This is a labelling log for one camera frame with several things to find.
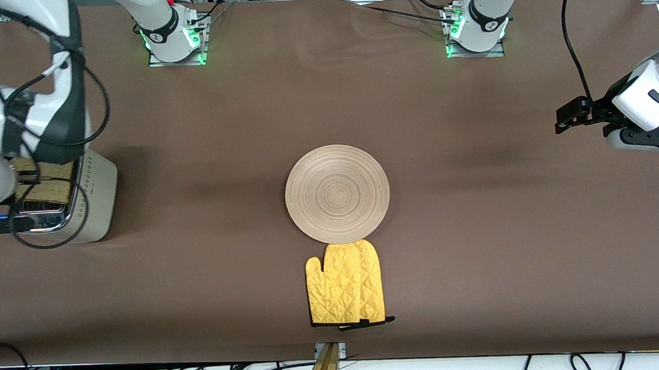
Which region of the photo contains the slice of brown bread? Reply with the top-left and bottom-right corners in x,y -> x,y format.
12,155 -> 77,205

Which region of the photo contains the round wooden plate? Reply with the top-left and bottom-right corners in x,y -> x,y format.
282,142 -> 393,247

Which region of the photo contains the cream and chrome toaster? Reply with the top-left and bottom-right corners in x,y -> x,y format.
9,148 -> 122,248

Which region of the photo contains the brown table cover sheet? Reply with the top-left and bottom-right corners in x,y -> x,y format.
0,0 -> 659,370

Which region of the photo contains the yellow quilted oven mitt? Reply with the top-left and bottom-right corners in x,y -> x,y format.
335,237 -> 397,332
304,239 -> 371,329

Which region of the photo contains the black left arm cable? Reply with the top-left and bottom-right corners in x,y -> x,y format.
560,0 -> 594,105

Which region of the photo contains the short black table cable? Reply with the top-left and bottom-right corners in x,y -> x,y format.
404,0 -> 452,14

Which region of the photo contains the long black table cable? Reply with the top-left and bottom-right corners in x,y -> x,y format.
354,0 -> 457,31

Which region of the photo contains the thin black cable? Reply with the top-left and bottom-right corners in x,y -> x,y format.
193,0 -> 238,28

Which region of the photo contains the small steel bracket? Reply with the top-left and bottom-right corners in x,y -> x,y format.
314,341 -> 348,360

